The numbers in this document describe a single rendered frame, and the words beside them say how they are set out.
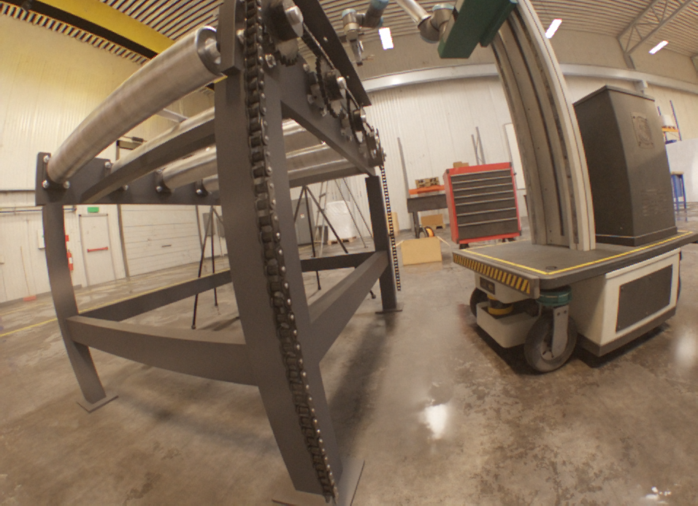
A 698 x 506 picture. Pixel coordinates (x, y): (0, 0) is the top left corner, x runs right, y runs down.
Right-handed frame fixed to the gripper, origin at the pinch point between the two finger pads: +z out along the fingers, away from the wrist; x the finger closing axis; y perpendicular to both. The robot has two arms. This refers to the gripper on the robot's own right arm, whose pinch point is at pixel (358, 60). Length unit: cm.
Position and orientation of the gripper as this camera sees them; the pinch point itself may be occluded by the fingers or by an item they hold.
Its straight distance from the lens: 135.9
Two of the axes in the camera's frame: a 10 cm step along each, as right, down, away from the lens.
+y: 9.6, -1.2, -2.5
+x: 2.4, -0.9, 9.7
